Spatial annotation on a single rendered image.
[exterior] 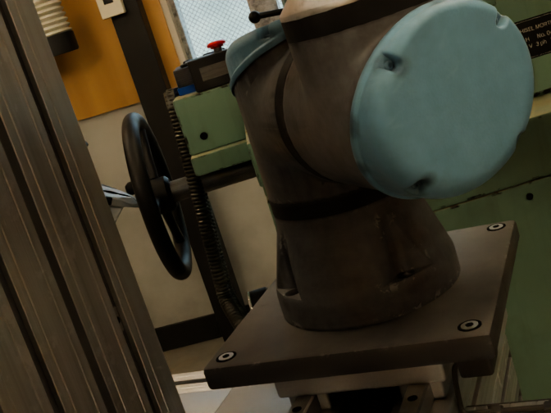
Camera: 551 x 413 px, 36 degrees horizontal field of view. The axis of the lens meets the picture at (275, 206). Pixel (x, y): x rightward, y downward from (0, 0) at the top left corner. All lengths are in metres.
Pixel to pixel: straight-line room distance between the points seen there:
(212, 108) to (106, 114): 1.57
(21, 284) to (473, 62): 0.29
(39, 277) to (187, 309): 2.45
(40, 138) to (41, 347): 0.13
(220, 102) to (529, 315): 0.56
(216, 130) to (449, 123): 0.85
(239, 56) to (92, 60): 2.21
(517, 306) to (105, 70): 1.83
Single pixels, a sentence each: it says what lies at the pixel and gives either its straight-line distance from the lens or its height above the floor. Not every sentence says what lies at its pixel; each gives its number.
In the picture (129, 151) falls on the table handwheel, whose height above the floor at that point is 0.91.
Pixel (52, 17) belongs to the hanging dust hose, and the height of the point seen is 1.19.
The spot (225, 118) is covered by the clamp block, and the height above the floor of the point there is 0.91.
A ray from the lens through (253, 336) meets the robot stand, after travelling 0.69.
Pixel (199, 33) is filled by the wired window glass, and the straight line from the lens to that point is 2.82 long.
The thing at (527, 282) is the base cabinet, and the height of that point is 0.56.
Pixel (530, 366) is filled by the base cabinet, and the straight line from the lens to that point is 1.35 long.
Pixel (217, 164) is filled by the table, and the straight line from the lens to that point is 1.30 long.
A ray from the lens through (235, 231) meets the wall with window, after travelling 2.86.
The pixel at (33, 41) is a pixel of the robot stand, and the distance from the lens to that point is 0.59.
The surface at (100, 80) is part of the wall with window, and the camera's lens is 2.83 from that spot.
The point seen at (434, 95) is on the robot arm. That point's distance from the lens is 0.48.
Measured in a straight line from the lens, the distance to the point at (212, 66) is 1.30.
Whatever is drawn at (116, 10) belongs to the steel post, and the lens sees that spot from 2.69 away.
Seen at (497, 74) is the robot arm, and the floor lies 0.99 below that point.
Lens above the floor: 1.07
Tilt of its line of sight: 14 degrees down
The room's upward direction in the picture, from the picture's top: 18 degrees counter-clockwise
